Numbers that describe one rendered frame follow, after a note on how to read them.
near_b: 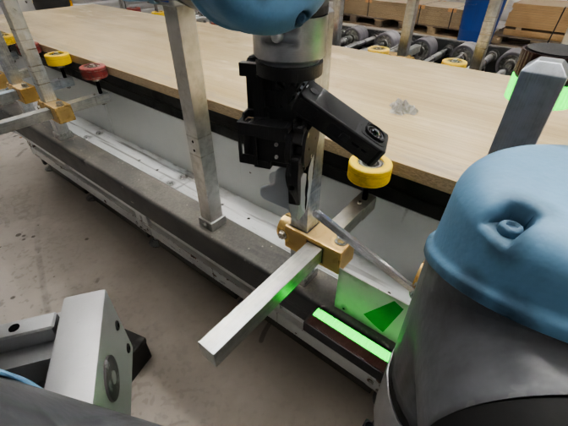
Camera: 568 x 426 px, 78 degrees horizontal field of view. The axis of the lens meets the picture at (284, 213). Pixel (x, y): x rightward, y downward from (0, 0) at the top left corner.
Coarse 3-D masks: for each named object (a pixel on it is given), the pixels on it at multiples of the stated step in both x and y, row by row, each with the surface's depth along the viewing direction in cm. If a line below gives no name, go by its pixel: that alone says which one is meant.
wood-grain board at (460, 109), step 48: (48, 48) 138; (96, 48) 135; (144, 48) 135; (240, 48) 135; (336, 48) 135; (240, 96) 93; (336, 96) 93; (384, 96) 93; (432, 96) 93; (480, 96) 93; (336, 144) 73; (432, 144) 72; (480, 144) 72
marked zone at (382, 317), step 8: (392, 304) 54; (368, 312) 59; (376, 312) 58; (384, 312) 56; (392, 312) 55; (400, 312) 54; (376, 320) 59; (384, 320) 57; (392, 320) 56; (384, 328) 58
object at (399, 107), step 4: (396, 100) 88; (400, 100) 88; (404, 100) 85; (392, 104) 87; (396, 104) 88; (400, 104) 83; (404, 104) 85; (408, 104) 86; (392, 108) 86; (396, 108) 84; (400, 108) 83; (404, 108) 85; (408, 108) 85; (412, 108) 84; (416, 108) 84; (392, 112) 84; (396, 112) 84; (400, 112) 83; (404, 112) 84; (408, 112) 84; (412, 112) 83; (416, 112) 84
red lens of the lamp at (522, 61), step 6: (522, 48) 34; (522, 54) 34; (528, 54) 33; (534, 54) 33; (540, 54) 32; (522, 60) 34; (528, 60) 33; (516, 66) 35; (522, 66) 34; (516, 72) 35
